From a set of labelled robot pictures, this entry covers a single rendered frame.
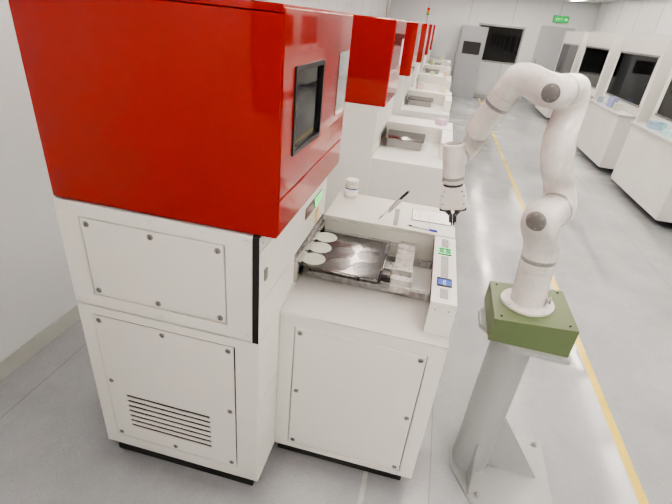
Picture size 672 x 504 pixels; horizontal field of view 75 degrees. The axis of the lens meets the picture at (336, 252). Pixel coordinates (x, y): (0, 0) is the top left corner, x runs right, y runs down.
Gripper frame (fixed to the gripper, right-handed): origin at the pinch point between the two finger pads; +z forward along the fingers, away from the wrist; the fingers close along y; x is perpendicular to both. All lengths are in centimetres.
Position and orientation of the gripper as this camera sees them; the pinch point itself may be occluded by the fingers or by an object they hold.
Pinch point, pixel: (452, 219)
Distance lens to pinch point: 186.0
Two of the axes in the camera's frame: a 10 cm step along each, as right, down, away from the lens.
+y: 9.7, 0.2, -2.5
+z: 1.0, 8.9, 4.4
